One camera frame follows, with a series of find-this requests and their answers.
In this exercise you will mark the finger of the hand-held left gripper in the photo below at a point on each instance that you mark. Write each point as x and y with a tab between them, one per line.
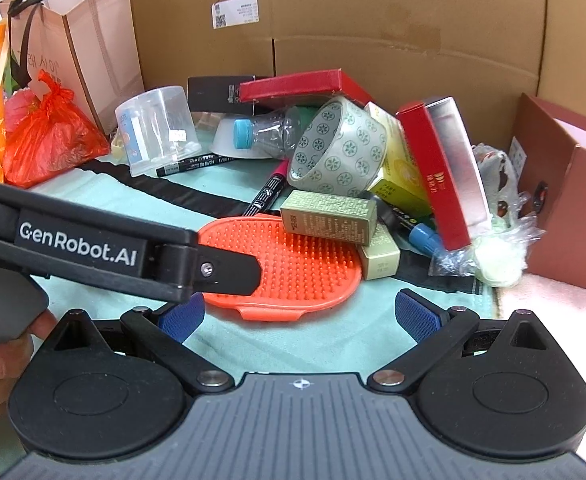
228	270

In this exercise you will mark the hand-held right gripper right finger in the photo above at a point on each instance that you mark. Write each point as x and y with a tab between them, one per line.
418	317

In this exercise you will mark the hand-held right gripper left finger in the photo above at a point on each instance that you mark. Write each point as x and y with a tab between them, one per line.
183	317

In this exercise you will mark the orange silicone brush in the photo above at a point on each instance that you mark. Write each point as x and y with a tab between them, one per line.
298	270

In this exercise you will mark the maroon cardboard box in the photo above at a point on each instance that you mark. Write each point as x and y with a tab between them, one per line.
573	210

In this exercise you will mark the small green gold box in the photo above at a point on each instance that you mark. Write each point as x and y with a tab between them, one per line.
323	215
380	257

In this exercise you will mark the marker with blue cap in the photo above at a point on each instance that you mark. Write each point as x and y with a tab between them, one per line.
423	237

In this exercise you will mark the dark marker with red cap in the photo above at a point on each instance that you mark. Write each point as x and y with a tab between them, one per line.
265	190

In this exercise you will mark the pale candy in clear wrapper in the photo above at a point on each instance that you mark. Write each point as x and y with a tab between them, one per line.
498	260

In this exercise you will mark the teal cloth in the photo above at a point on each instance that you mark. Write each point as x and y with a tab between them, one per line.
298	345

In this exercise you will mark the clear bag with yellow contents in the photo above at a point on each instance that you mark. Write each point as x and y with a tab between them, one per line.
119	146

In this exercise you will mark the black marker pen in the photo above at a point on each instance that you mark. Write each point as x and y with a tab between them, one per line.
193	165

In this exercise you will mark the red plastic bag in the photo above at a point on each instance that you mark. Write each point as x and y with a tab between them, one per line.
48	135

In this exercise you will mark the white bowl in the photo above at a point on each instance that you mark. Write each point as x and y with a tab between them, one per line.
223	140

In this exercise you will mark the yellow green box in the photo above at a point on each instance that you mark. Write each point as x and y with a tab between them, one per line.
403	180

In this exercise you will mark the red box with silver side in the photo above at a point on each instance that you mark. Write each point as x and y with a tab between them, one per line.
438	180

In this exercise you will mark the clear plastic tub with label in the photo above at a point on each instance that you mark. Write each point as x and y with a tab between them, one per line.
158	130

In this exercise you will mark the plastic bottle with blue cap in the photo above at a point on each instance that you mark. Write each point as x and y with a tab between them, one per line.
273	132

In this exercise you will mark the clear bag with brown contents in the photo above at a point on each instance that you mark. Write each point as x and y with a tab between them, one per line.
498	180

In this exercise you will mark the clear patterned tape roll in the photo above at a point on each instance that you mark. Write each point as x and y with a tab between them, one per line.
343	160

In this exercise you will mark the black box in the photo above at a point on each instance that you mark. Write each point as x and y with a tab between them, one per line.
208	95

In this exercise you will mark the flat red patterned box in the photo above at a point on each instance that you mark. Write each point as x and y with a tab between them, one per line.
293	87

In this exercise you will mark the pink paper shopping bag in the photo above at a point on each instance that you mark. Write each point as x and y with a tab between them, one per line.
98	35

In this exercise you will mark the white shipping label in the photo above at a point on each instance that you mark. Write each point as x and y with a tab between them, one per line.
235	11

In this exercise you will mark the large brown cardboard box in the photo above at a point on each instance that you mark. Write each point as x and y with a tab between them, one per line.
373	0

